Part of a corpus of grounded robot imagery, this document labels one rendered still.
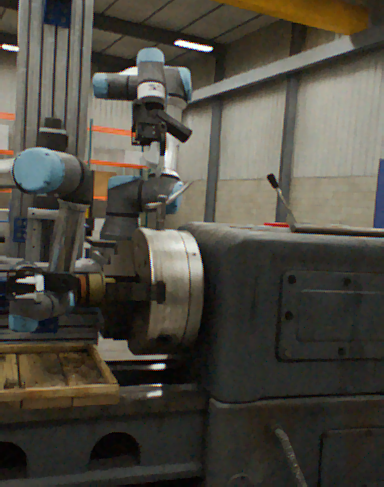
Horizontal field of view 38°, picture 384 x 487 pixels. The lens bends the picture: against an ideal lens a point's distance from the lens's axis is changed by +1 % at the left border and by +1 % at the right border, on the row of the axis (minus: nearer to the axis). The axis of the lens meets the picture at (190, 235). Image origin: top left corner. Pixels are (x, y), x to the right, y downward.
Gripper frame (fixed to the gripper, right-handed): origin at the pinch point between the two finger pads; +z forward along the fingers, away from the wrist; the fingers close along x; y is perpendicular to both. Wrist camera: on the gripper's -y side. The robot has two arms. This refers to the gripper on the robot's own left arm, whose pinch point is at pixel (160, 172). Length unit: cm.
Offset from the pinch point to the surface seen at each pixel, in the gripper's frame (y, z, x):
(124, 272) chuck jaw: 10.2, 27.7, 0.7
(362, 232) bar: -45, 20, 22
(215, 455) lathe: -9, 70, 9
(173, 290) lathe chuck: 2.4, 34.5, 15.9
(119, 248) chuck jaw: 10.9, 21.1, -1.7
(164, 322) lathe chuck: 3.8, 41.3, 13.1
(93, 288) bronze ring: 18.5, 32.5, 4.6
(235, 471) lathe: -14, 74, 8
